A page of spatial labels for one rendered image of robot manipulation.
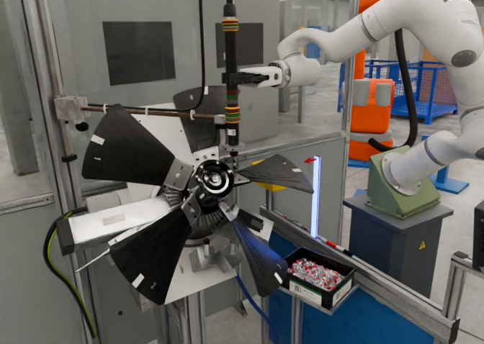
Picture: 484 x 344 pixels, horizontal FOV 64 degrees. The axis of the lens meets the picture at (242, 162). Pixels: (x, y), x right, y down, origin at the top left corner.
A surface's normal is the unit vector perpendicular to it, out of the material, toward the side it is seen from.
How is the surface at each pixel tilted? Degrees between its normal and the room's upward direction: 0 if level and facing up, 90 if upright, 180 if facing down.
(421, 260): 90
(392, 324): 90
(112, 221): 50
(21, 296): 90
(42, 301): 90
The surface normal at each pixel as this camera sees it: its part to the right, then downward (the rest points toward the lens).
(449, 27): -0.58, 0.11
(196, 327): 0.55, 0.26
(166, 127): 0.40, -0.41
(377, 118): -0.30, 0.32
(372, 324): -0.84, 0.19
